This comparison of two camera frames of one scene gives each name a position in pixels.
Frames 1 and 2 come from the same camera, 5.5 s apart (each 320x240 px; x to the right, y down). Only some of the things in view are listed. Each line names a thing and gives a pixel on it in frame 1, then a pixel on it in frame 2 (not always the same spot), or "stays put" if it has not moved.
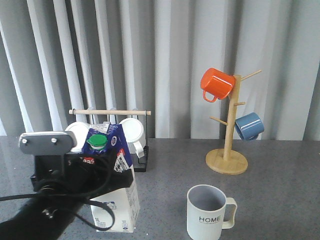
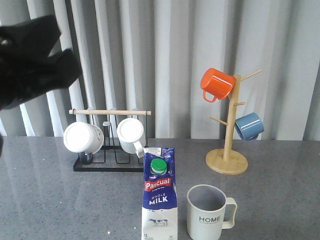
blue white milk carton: x=109 y=138 → x=159 y=208
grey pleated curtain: x=149 y=55 stays put
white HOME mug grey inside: x=208 y=212 stays put
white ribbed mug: x=134 y=133 stays put
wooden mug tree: x=225 y=161 stays put
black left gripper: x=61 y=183 → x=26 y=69
